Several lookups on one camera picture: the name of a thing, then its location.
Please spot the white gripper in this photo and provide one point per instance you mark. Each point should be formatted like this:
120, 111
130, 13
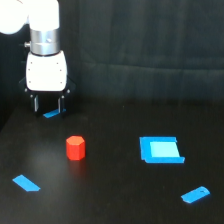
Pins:
47, 74

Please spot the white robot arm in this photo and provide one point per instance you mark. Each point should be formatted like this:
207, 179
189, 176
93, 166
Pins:
43, 18

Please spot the black backdrop curtain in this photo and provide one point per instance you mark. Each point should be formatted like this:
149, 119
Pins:
166, 51

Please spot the blue tape strip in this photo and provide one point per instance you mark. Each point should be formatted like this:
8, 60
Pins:
26, 184
195, 195
51, 113

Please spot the blue tape strip front right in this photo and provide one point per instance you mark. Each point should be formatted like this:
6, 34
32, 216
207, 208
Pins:
195, 195

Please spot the blue square tape frame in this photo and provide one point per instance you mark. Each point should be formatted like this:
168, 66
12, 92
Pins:
160, 150

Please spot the red hexagonal block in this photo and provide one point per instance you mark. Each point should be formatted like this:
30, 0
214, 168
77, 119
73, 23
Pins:
75, 148

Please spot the blue tape strip front left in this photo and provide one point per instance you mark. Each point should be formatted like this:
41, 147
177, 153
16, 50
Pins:
26, 184

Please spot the blue tape strip back left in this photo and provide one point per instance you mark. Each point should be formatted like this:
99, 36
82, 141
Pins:
51, 113

